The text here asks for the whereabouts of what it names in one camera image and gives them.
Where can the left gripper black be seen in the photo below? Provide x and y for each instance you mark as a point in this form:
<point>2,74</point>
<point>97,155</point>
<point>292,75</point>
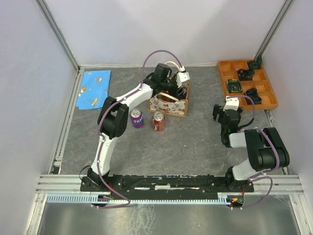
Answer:
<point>174,93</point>

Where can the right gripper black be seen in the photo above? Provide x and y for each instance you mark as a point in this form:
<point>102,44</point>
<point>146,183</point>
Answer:
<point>217,109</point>

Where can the patterned canvas bag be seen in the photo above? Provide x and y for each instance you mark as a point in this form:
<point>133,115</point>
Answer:
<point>167,104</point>

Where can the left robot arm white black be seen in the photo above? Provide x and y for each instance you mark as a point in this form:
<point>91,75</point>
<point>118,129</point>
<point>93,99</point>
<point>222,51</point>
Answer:
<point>113,118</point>

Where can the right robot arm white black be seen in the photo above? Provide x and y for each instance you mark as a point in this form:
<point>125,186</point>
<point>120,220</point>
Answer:
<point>266,151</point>

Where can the blue yellow rolled sock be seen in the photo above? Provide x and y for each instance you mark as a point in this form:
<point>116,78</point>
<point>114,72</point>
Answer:
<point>234,86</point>

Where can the orange compartment tray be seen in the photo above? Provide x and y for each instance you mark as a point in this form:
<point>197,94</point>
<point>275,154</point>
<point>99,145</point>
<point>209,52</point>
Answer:
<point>228,70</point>

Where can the black rolled sock front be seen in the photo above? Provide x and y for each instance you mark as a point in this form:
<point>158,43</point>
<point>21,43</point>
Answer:
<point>253,94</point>

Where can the black rolled sock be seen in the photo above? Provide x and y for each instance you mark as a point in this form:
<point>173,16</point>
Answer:
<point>253,94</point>
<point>245,75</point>

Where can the black rolled sock centre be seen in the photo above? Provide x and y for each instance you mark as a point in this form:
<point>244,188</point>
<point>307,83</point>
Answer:
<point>245,75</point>

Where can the dark green sock back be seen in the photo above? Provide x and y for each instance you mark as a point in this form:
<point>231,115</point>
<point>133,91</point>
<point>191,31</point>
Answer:
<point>255,64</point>

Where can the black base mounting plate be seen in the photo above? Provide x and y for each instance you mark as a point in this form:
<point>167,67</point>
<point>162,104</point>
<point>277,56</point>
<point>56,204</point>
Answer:
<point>157,188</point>

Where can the blue patterned cloth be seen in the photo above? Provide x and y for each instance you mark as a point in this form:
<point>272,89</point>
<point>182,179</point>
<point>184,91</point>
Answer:
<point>93,90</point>

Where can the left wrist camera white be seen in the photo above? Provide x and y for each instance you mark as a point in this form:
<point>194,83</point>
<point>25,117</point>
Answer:
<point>182,76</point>

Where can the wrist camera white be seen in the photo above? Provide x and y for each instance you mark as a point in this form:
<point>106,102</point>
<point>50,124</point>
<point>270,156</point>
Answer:
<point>182,76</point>
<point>231,103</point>

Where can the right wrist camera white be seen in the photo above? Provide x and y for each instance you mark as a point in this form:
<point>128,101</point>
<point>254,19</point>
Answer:
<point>231,103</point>

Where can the aluminium frame rail front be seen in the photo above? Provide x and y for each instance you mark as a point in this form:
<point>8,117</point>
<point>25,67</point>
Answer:
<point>282,185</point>

